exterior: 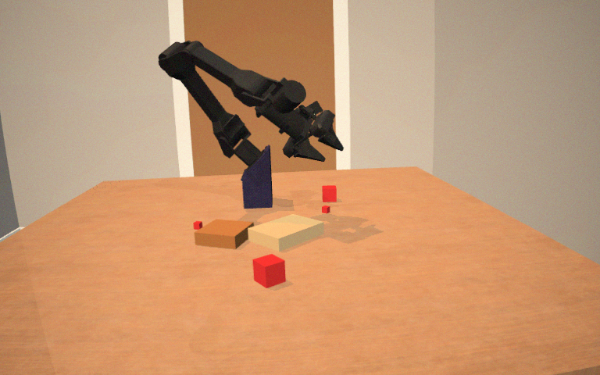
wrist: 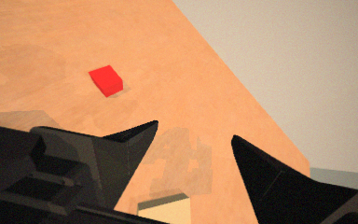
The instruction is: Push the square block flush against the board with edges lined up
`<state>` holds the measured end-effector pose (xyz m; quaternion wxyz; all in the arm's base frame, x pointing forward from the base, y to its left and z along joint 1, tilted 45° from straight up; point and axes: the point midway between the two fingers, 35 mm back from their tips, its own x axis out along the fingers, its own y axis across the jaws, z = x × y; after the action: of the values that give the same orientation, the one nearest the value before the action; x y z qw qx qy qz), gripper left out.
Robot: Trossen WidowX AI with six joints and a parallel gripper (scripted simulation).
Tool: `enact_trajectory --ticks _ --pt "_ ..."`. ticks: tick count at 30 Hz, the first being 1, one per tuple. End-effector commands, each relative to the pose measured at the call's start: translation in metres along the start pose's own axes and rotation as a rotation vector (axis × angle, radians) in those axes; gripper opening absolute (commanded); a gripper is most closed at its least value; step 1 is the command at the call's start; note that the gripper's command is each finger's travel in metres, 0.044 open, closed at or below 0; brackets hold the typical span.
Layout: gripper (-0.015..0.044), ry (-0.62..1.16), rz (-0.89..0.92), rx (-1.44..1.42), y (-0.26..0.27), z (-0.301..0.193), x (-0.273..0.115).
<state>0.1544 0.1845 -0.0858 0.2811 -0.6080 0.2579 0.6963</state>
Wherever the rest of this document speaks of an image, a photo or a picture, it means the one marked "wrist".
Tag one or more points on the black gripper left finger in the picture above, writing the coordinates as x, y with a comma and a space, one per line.
113, 159

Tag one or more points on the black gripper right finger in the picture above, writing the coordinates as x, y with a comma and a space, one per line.
280, 194

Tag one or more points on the red square block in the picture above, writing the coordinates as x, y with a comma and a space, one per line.
107, 80

